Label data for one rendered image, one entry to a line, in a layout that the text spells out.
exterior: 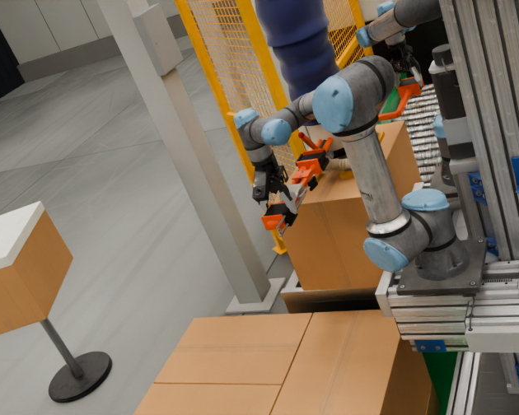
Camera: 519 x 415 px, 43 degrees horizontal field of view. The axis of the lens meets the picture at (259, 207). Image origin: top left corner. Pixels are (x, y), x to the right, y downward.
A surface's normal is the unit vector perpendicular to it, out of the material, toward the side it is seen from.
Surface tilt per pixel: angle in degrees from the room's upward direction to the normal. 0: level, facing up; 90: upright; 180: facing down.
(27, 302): 90
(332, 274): 90
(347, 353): 0
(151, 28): 90
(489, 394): 0
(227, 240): 90
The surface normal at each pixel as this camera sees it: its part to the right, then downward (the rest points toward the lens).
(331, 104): -0.77, 0.41
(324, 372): -0.35, -0.83
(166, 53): 0.87, -0.12
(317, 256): -0.37, 0.54
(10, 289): 0.03, 0.45
